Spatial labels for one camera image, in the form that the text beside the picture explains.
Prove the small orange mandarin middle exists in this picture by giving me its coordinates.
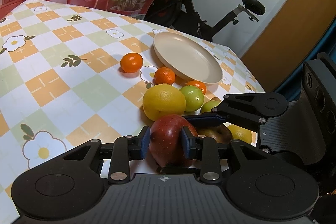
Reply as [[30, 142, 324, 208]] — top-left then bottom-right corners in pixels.
[[154, 67, 175, 85]]

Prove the small orange mandarin far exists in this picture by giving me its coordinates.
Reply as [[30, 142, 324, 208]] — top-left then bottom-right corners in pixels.
[[120, 52, 143, 73]]

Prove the yellow orange fruit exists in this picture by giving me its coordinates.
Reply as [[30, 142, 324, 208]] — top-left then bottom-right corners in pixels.
[[228, 124, 253, 144]]

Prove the yellow lemon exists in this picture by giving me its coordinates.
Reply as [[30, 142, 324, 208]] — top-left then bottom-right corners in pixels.
[[142, 84, 186, 121]]

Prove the checkered floral tablecloth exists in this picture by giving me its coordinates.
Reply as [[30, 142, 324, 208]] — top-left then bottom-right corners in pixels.
[[0, 0, 265, 224]]

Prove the green apple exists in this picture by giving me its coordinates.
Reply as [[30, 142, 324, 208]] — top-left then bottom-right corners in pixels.
[[180, 85, 204, 112], [201, 100, 221, 114]]

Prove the black exercise bike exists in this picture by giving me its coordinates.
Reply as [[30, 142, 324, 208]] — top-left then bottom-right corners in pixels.
[[144, 0, 266, 42]]

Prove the orange wooden door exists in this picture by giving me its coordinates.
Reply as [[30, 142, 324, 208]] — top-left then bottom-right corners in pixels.
[[242, 0, 335, 92]]

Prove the small orange mandarin near plate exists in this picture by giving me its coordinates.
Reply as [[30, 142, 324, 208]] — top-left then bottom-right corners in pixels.
[[186, 80, 207, 95]]

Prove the red apple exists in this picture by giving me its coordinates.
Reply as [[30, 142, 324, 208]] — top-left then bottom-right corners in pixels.
[[197, 124, 233, 144], [149, 114, 198, 168]]

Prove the beige round plate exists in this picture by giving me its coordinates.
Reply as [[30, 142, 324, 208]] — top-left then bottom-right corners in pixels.
[[153, 32, 223, 85]]

